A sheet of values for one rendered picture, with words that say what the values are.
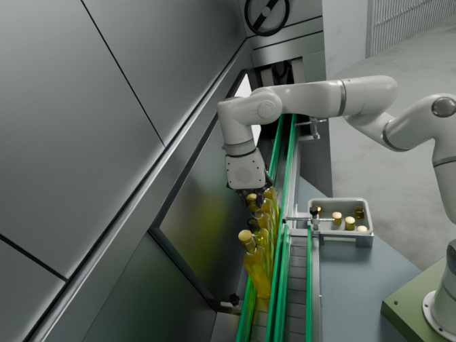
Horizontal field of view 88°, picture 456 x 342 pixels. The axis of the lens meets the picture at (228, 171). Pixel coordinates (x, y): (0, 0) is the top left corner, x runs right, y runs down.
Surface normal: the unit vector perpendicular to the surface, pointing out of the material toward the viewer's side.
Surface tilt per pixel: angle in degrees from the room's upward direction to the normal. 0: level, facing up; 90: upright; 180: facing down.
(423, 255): 0
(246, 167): 74
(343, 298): 0
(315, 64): 90
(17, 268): 90
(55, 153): 90
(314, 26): 90
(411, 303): 1
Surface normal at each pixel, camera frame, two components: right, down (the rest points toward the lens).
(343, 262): -0.30, -0.75
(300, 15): -0.26, 0.66
